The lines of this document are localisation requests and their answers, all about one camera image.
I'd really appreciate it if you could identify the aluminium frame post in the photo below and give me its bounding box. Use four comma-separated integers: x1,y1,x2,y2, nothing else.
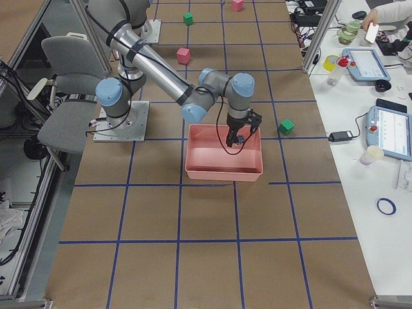
301,0,341,73

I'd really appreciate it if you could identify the teach pendant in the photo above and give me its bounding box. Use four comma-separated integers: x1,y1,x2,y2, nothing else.
342,48,391,82
366,106,411,162

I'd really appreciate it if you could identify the white smartphone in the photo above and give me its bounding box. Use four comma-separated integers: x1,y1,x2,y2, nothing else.
364,23,379,44

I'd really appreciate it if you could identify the pink cube centre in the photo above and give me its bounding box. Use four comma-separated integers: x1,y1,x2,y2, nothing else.
176,48,191,64

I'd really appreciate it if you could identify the green cube near arm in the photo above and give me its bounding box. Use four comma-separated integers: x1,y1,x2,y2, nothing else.
183,12,194,26

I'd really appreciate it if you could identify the pink cube far side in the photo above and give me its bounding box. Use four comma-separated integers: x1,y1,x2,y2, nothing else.
231,0,244,12

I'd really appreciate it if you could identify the black power adapter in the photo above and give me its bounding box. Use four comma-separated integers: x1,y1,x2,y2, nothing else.
328,131,354,142

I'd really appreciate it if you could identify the lower teach pendant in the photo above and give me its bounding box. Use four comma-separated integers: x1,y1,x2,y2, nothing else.
366,106,411,162

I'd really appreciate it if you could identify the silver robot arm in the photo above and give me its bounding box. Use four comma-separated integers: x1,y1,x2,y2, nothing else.
86,1,262,147

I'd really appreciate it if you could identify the green cube near bin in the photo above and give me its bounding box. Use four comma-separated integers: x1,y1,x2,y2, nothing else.
278,118,295,135

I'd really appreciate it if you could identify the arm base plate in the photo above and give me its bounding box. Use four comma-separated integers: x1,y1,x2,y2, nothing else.
140,19,162,44
93,100,150,143

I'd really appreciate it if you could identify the pink cube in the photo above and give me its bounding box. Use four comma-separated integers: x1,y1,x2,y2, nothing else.
231,0,244,12
176,48,191,64

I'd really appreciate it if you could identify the blue tape roll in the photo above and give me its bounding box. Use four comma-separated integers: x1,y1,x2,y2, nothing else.
376,198,397,216

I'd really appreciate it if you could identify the white plastic cup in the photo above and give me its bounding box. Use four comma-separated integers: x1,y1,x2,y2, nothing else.
359,145,384,165

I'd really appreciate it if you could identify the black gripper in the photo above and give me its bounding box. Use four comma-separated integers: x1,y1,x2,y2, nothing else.
226,109,262,147

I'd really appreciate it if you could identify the grey office chair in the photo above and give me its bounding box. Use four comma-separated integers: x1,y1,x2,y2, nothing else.
27,35,106,171

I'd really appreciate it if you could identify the clear plastic bottle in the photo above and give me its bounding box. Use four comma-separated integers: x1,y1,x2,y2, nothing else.
326,55,349,86

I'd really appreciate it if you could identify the person hand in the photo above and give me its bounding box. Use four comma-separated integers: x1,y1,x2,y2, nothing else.
361,8,378,31

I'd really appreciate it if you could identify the yellow tape roll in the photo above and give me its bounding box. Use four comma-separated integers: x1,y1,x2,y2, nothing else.
323,55,339,72

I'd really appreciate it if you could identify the upper teach pendant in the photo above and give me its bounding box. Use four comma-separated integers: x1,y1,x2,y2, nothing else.
342,48,391,82

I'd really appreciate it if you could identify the pink plastic bin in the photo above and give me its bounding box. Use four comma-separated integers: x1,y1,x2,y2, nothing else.
185,124,263,182

